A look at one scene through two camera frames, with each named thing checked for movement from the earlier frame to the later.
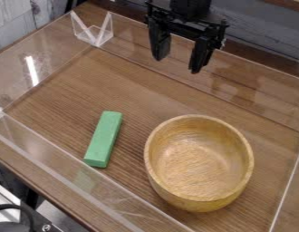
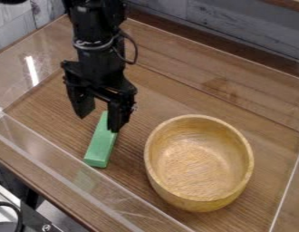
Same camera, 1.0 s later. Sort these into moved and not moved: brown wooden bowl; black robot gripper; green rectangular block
Moved: black robot gripper
Not moved: brown wooden bowl; green rectangular block
